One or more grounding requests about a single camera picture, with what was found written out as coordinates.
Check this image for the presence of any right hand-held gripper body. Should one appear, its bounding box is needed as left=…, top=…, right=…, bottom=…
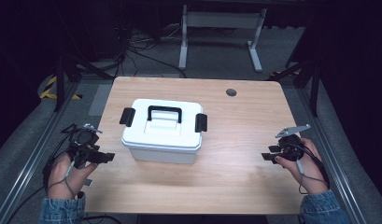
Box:
left=275, top=123, right=312, bottom=162

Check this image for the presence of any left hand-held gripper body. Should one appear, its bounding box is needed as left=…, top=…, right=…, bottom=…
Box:
left=61, top=123, right=103, bottom=171

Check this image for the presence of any white plastic storage box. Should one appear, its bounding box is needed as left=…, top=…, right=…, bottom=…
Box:
left=128, top=147, right=199, bottom=165

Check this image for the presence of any white storage box lid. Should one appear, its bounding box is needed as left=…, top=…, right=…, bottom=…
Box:
left=119, top=98, right=208, bottom=153

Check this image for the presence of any person's left hand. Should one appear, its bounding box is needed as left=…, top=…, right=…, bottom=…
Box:
left=47, top=152, right=98, bottom=201

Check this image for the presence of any person's right hand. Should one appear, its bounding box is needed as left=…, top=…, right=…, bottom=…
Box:
left=274, top=137, right=331, bottom=196

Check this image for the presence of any yellow black floor tape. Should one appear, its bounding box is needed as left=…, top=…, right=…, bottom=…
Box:
left=38, top=75, right=84, bottom=101

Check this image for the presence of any black tripod stand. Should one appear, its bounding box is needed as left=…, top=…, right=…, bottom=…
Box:
left=53, top=53, right=116, bottom=113
left=265, top=57, right=321, bottom=119

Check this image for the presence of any right gripper grey cable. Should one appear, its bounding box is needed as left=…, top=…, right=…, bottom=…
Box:
left=295, top=158, right=328, bottom=196

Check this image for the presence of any gripper grey cable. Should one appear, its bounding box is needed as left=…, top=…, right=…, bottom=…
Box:
left=47, top=160, right=78, bottom=200
left=295, top=158, right=328, bottom=196

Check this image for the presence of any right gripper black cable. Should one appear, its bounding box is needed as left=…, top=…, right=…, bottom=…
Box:
left=290, top=143, right=331, bottom=189

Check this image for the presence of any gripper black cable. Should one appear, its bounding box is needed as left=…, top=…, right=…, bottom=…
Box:
left=290, top=143, right=331, bottom=189
left=5, top=148, right=71, bottom=224

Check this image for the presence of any left gripper grey cable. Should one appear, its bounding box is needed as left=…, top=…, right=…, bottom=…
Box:
left=47, top=160, right=78, bottom=200

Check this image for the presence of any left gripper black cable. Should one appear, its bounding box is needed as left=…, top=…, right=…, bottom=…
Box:
left=5, top=148, right=71, bottom=224

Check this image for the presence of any bundle of black floor cables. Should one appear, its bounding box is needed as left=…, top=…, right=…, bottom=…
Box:
left=115, top=21, right=188, bottom=79

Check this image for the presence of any white metal stand frame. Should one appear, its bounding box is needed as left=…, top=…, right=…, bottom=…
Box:
left=177, top=4, right=268, bottom=74

